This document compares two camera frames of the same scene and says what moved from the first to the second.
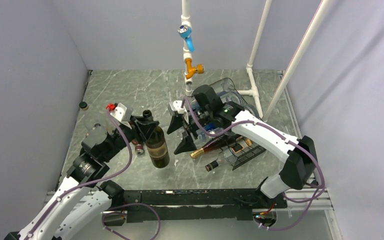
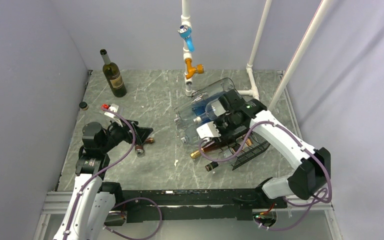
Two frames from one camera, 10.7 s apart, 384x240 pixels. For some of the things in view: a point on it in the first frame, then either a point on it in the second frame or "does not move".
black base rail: [192, 205] does not move
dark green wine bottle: [156, 145] → [113, 75]
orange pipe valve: [199, 68] does not move
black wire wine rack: [241, 151] does not move
